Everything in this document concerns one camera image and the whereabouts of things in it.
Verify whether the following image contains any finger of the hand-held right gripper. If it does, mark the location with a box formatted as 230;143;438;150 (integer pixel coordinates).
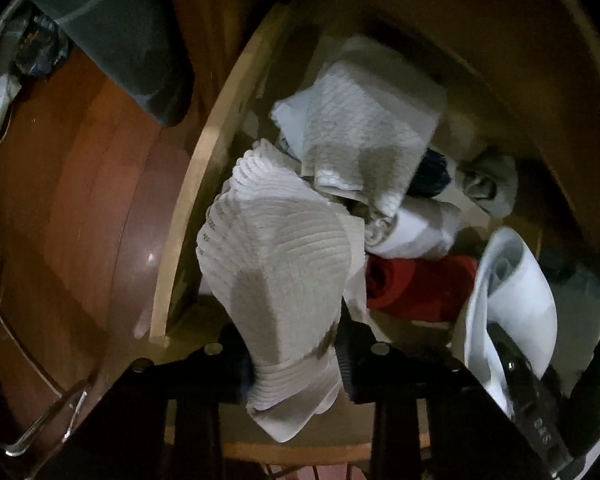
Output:
487;325;576;473

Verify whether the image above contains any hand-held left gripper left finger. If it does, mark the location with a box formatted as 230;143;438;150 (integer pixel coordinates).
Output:
35;327;253;480

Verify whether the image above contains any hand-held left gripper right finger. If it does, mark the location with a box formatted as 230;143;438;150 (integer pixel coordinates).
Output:
335;307;556;480

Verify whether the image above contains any white ribbed underwear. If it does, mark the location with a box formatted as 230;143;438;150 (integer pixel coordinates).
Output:
195;137;368;443

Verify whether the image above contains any wooden drawer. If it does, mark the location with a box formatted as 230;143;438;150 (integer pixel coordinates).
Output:
147;0;581;468
162;0;600;311

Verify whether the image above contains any red underwear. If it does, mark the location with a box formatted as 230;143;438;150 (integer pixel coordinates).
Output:
365;254;478;323

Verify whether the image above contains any dark blue patterned underwear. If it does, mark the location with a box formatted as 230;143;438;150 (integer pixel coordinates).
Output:
407;147;453;201

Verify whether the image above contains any clear plastic hanger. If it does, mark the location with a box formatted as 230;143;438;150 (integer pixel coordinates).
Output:
0;265;91;456

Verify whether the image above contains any grey white small sock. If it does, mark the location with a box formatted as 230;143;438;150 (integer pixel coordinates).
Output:
455;152;520;218

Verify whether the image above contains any white grey folded sock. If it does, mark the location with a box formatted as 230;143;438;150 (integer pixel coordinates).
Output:
270;35;448;218

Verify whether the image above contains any blue-grey checked cloth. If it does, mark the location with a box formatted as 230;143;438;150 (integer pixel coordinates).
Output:
22;0;193;128

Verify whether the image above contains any dark blue packet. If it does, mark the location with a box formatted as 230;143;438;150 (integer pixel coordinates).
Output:
15;7;71;78

